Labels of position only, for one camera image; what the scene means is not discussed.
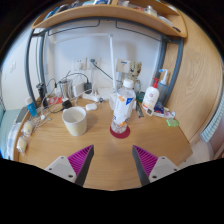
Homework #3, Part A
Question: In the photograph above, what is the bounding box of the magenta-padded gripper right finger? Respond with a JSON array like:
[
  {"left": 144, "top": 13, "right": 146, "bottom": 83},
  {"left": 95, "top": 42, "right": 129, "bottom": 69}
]
[{"left": 131, "top": 144, "right": 181, "bottom": 187}]

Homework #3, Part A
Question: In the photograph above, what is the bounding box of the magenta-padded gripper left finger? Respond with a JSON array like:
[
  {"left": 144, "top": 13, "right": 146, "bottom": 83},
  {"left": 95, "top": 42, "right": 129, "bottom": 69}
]
[{"left": 44, "top": 144, "right": 96, "bottom": 188}]

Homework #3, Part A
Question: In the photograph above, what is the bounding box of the clear plastic water bottle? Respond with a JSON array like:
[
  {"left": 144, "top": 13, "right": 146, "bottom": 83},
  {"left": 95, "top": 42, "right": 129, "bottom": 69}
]
[{"left": 110, "top": 78, "right": 137, "bottom": 134}]

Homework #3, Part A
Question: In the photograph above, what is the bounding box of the cream ceramic mug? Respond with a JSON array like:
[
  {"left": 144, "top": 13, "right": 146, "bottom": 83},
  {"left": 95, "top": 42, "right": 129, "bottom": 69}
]
[{"left": 61, "top": 106, "right": 88, "bottom": 137}]

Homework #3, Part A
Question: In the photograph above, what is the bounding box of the wrapped cream bun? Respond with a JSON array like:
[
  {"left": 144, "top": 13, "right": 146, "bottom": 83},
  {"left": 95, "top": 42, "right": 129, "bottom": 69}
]
[
  {"left": 22, "top": 120, "right": 36, "bottom": 134},
  {"left": 17, "top": 135, "right": 28, "bottom": 153}
]

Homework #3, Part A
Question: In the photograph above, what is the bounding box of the small green packet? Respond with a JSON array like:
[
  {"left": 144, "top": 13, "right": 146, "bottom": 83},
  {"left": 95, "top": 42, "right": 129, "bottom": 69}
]
[{"left": 165, "top": 118, "right": 180, "bottom": 128}]

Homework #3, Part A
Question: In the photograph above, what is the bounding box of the flat round red coaster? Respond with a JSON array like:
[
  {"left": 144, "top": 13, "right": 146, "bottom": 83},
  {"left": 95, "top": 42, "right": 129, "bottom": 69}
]
[{"left": 109, "top": 124, "right": 131, "bottom": 140}]

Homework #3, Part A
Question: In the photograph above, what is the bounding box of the black charger block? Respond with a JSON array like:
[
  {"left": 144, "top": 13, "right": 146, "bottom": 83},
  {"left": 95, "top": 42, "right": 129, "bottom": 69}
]
[{"left": 61, "top": 99, "right": 73, "bottom": 110}]

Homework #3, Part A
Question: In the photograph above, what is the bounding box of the dark grey laptop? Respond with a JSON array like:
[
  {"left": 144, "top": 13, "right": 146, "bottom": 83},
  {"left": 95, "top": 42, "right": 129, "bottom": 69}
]
[{"left": 14, "top": 106, "right": 29, "bottom": 124}]

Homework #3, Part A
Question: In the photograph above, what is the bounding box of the red packet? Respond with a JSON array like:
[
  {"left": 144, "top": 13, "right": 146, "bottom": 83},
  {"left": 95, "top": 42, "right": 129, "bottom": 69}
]
[{"left": 49, "top": 96, "right": 63, "bottom": 106}]

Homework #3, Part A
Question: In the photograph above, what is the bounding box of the white earbuds case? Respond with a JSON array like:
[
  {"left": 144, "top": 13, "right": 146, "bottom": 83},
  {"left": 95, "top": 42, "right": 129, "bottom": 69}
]
[{"left": 85, "top": 103, "right": 98, "bottom": 112}]

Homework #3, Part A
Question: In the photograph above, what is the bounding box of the blue bottle with white cap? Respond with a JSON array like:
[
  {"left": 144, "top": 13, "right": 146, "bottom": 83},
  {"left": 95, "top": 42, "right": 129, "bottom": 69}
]
[{"left": 24, "top": 96, "right": 38, "bottom": 118}]

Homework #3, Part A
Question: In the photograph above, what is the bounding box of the white red pump lotion bottle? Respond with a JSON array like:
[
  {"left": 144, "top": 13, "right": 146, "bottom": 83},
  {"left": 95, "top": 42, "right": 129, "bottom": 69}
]
[{"left": 142, "top": 77, "right": 160, "bottom": 113}]

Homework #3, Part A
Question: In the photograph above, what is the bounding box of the dark green cup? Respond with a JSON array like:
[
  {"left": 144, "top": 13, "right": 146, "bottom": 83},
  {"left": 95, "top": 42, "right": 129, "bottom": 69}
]
[{"left": 135, "top": 91, "right": 146, "bottom": 103}]

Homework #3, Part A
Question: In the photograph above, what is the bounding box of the white power strip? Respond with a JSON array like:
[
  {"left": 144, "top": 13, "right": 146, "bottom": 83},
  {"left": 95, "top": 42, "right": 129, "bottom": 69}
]
[{"left": 81, "top": 92, "right": 102, "bottom": 103}]

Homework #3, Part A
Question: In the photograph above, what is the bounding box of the steel cup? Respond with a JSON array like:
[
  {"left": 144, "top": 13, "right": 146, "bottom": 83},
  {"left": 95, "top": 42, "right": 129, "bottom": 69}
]
[{"left": 59, "top": 79, "right": 74, "bottom": 99}]

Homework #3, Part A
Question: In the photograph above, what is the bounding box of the white power adapter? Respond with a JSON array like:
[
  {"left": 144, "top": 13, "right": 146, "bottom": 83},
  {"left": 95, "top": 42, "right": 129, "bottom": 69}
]
[{"left": 72, "top": 81, "right": 86, "bottom": 98}]

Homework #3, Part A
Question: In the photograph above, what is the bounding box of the blue spray bottle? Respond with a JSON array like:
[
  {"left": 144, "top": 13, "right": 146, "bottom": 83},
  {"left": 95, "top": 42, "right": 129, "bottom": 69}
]
[{"left": 157, "top": 68, "right": 169, "bottom": 104}]

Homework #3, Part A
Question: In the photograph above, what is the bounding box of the black plug-in charger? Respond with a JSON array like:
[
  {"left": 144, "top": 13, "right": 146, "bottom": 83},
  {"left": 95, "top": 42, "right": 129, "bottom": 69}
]
[{"left": 83, "top": 82, "right": 93, "bottom": 94}]

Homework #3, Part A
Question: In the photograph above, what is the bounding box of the brown tree figurine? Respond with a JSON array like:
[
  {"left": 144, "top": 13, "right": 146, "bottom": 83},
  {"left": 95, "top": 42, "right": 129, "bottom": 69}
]
[{"left": 128, "top": 61, "right": 144, "bottom": 89}]

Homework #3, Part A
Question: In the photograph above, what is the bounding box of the wooden shelf unit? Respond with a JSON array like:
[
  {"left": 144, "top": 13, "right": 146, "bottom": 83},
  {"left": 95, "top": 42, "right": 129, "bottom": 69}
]
[{"left": 31, "top": 0, "right": 188, "bottom": 38}]

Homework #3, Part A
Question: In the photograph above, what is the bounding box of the grey metal desk frame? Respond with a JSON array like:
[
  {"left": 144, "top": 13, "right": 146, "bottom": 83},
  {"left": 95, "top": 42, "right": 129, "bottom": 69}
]
[{"left": 24, "top": 16, "right": 184, "bottom": 108}]

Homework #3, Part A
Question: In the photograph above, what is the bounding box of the dark cable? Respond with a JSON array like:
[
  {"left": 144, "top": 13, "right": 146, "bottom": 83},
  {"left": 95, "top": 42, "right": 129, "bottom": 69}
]
[{"left": 90, "top": 59, "right": 114, "bottom": 82}]

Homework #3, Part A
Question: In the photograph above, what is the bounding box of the white wall socket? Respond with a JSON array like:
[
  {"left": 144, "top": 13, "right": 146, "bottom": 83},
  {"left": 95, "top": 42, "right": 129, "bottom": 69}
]
[
  {"left": 73, "top": 58, "right": 88, "bottom": 71},
  {"left": 87, "top": 57, "right": 101, "bottom": 69}
]

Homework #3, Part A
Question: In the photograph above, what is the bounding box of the white blue wall box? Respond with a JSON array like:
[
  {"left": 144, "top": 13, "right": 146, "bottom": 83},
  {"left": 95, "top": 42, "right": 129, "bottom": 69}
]
[{"left": 115, "top": 59, "right": 132, "bottom": 73}]

